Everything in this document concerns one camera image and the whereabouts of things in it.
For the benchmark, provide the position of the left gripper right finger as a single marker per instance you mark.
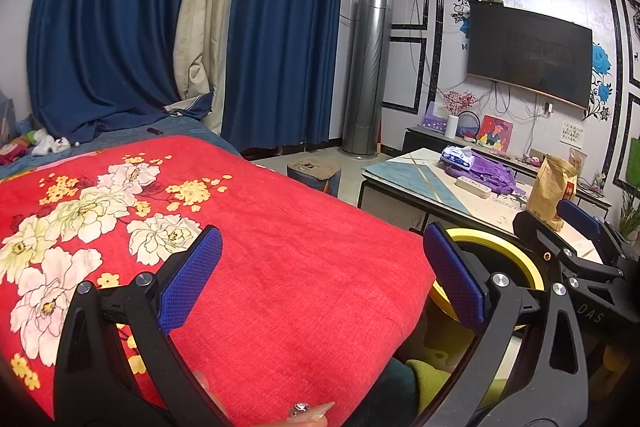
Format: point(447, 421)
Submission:
point(564, 396)

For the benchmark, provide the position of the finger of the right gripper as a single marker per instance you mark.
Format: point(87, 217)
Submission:
point(608, 243)
point(557, 256)

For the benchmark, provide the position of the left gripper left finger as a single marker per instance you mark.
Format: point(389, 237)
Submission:
point(93, 381)

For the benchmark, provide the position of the green sleeve left forearm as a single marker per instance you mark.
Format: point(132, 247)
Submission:
point(431, 380)

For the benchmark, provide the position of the yellow rimmed trash bin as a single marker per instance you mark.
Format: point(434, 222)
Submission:
point(489, 305)

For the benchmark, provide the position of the left hand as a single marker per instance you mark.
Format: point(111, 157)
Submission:
point(301, 413)

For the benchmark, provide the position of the potted plant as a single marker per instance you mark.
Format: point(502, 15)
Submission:
point(630, 215)

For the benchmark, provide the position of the brown paper bag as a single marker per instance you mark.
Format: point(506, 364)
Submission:
point(556, 180)

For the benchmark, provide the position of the purple cloth bag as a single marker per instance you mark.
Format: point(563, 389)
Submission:
point(495, 175)

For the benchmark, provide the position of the green tote bag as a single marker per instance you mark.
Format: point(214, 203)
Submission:
point(633, 163)

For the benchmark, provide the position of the white paper notice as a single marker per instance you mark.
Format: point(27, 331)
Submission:
point(572, 134)

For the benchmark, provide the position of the colourful painting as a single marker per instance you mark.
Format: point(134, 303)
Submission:
point(495, 133)

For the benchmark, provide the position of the tissue pack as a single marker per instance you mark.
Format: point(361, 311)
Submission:
point(461, 157)

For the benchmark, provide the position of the coffee table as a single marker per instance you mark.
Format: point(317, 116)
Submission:
point(412, 190)

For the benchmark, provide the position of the white vase red flowers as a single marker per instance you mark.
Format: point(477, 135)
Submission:
point(456, 103)

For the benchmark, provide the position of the purple box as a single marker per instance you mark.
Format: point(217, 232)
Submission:
point(435, 118)

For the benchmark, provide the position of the black curved television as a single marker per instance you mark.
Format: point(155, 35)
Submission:
point(532, 51)

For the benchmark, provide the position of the red floral blanket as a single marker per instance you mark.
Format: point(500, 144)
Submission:
point(309, 301)

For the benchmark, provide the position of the blue storage stool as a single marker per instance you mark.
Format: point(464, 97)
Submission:
point(321, 174)

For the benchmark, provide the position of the plush toys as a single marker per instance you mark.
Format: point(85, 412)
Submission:
point(35, 142)

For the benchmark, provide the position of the grey sofa cushion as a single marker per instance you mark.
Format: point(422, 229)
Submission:
point(7, 120)

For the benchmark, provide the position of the silver tower air conditioner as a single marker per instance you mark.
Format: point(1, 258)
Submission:
point(367, 76)

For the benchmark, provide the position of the blue denim sofa cover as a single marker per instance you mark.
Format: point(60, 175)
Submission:
point(171, 125)

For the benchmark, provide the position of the right blue curtain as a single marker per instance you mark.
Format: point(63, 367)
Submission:
point(280, 72)

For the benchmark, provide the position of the blue curtain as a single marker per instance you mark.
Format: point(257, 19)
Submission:
point(280, 72)
point(96, 66)

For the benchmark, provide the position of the beige curtain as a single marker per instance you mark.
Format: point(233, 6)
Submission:
point(200, 57)

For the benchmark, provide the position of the left blue curtain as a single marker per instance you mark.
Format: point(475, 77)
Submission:
point(96, 66)

